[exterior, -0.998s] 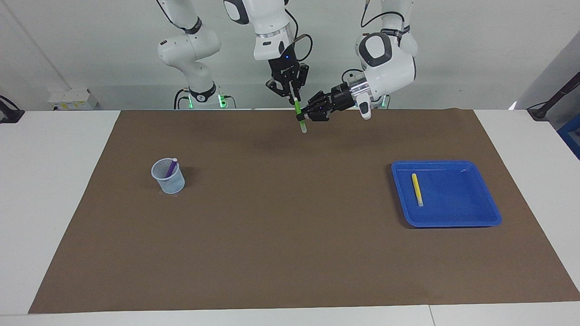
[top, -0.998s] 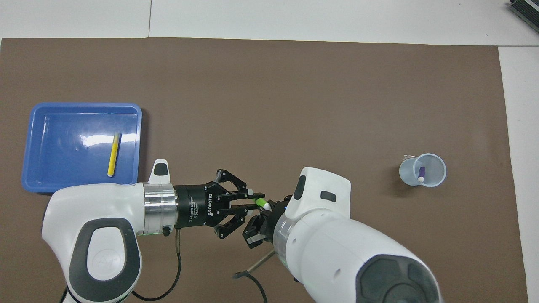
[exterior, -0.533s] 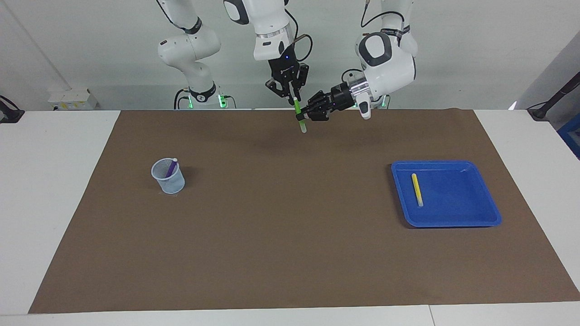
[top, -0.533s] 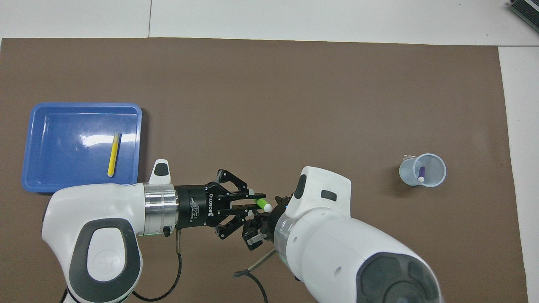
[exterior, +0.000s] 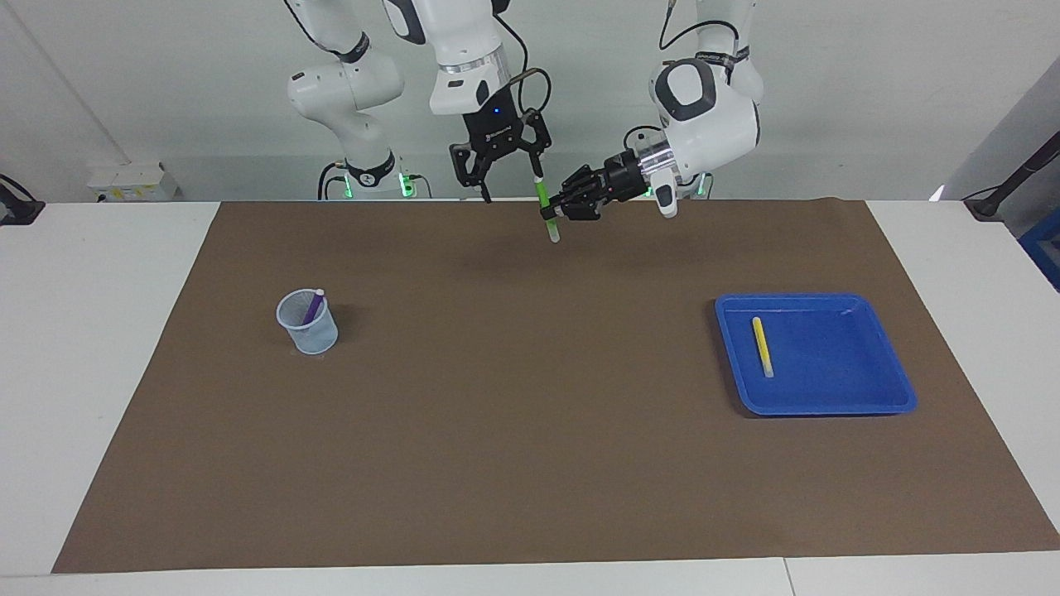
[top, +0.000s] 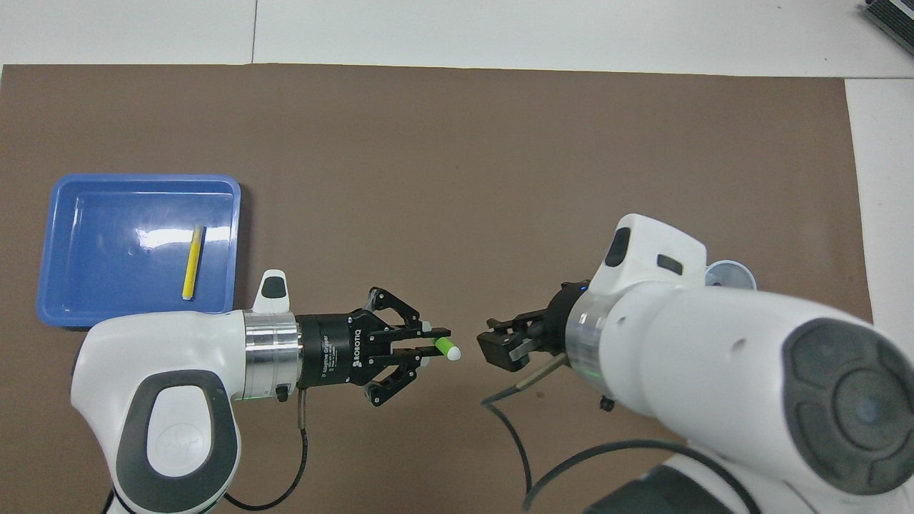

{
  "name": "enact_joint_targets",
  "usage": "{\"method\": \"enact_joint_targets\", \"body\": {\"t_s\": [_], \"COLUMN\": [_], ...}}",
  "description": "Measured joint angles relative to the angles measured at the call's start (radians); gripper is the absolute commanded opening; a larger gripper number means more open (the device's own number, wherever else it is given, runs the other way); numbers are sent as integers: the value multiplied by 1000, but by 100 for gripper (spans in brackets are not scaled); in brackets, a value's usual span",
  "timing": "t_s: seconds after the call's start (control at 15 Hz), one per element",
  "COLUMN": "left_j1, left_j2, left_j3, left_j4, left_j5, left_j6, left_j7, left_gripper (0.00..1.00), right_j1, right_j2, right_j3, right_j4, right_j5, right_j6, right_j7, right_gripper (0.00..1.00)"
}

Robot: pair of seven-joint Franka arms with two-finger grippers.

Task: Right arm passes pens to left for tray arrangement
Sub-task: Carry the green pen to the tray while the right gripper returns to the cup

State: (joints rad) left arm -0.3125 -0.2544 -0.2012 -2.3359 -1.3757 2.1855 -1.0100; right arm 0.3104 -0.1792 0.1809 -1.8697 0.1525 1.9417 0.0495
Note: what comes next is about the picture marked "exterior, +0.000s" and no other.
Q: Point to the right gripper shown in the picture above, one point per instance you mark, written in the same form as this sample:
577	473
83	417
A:
493	128

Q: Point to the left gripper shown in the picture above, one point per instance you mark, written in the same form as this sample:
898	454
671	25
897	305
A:
623	175

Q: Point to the green pen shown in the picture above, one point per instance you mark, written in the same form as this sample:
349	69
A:
543	197

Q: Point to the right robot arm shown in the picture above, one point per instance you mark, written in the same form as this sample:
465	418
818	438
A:
348	91

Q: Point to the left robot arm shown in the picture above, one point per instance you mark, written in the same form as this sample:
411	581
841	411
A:
712	116

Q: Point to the blue plastic tray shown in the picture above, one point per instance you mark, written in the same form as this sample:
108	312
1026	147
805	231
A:
828	364

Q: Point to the yellow pen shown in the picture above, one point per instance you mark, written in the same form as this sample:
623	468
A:
762	346

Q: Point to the purple pen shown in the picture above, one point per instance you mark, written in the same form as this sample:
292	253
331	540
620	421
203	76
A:
314	308

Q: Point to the pale blue mesh cup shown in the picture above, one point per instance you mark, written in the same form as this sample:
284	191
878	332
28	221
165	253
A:
310	333

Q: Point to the white power strip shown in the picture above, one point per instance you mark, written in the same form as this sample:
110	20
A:
132	184

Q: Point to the black stand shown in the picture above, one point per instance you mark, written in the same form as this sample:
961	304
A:
18	211
1014	178

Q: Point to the blue crate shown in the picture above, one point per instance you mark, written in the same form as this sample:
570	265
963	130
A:
1045	252

